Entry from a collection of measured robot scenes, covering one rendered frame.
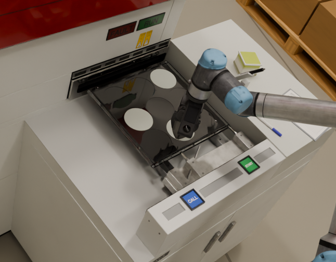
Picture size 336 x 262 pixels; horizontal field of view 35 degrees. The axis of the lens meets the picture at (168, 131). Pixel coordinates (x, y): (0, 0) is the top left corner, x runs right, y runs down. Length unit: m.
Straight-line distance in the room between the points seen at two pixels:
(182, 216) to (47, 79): 0.61
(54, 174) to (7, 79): 0.36
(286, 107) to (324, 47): 2.26
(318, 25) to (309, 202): 1.30
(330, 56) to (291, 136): 1.94
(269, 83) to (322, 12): 1.78
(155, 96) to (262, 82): 0.43
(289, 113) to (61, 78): 0.73
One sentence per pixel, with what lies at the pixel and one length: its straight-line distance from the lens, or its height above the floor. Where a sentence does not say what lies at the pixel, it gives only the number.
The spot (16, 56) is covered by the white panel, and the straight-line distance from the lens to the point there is 1.56.
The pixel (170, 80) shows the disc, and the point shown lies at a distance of 1.96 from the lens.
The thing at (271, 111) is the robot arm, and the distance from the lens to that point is 1.57.
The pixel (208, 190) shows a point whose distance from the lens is 1.61.
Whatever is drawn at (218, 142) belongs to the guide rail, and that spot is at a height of 0.84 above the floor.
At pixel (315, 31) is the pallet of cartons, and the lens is 3.82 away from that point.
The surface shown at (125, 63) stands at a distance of 1.90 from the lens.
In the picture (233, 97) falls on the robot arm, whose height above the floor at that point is 1.25.
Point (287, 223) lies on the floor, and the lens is 2.95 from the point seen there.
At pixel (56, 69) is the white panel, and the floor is 1.02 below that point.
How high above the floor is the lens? 2.20
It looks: 47 degrees down
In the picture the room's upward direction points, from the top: 24 degrees clockwise
